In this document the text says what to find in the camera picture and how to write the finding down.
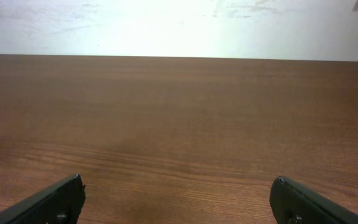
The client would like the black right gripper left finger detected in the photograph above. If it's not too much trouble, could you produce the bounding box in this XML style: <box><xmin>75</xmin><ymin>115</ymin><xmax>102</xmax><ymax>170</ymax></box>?
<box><xmin>0</xmin><ymin>174</ymin><xmax>86</xmax><ymax>224</ymax></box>

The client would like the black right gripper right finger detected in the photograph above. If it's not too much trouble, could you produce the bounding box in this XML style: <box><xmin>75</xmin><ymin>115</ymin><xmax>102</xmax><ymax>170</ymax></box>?
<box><xmin>269</xmin><ymin>176</ymin><xmax>358</xmax><ymax>224</ymax></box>

